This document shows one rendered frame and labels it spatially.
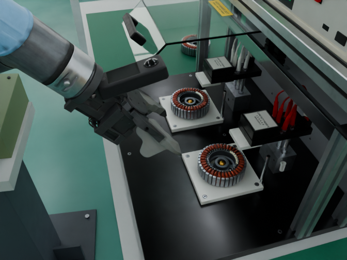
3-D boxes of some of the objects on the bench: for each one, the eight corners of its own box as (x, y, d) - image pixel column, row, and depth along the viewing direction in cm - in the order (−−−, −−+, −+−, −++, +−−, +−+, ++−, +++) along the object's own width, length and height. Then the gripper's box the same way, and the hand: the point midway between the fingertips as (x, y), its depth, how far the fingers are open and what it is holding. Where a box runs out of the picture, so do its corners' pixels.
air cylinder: (272, 174, 78) (277, 158, 74) (258, 151, 83) (262, 136, 80) (291, 169, 79) (297, 153, 75) (275, 148, 84) (281, 132, 81)
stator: (193, 39, 132) (193, 31, 129) (215, 49, 126) (216, 40, 124) (174, 50, 126) (174, 41, 123) (197, 60, 120) (198, 51, 118)
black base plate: (149, 282, 62) (148, 278, 60) (107, 90, 107) (106, 84, 105) (360, 223, 71) (364, 217, 69) (239, 69, 116) (240, 64, 115)
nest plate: (201, 205, 72) (201, 201, 71) (181, 157, 82) (181, 153, 81) (263, 190, 75) (264, 187, 74) (236, 145, 85) (237, 142, 84)
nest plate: (171, 132, 89) (171, 129, 88) (158, 100, 99) (158, 97, 99) (223, 123, 92) (223, 119, 91) (205, 92, 102) (205, 89, 102)
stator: (206, 193, 73) (207, 182, 70) (191, 157, 80) (191, 146, 78) (252, 182, 75) (255, 172, 72) (233, 148, 83) (235, 137, 80)
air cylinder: (232, 112, 95) (234, 97, 92) (222, 97, 101) (224, 82, 97) (248, 109, 96) (251, 94, 93) (237, 94, 102) (240, 79, 98)
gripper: (62, 75, 59) (142, 127, 72) (62, 134, 47) (158, 185, 59) (93, 41, 57) (170, 101, 69) (101, 95, 44) (193, 157, 57)
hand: (173, 129), depth 63 cm, fingers open, 11 cm apart
